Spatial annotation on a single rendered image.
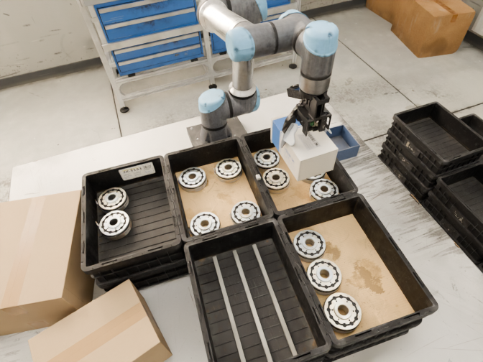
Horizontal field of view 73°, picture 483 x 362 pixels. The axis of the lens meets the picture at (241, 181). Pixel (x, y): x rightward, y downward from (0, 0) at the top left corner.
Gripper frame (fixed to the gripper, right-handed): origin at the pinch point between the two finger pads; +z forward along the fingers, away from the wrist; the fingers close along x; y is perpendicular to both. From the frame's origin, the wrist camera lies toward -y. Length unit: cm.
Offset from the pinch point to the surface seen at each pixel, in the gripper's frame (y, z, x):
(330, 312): 43, 24, -11
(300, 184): -3.0, 27.7, 3.7
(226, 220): 1.5, 27.8, -27.5
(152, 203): -16, 28, -50
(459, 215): 16, 70, 85
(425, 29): -162, 86, 220
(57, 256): -2, 21, -81
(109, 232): -7, 25, -66
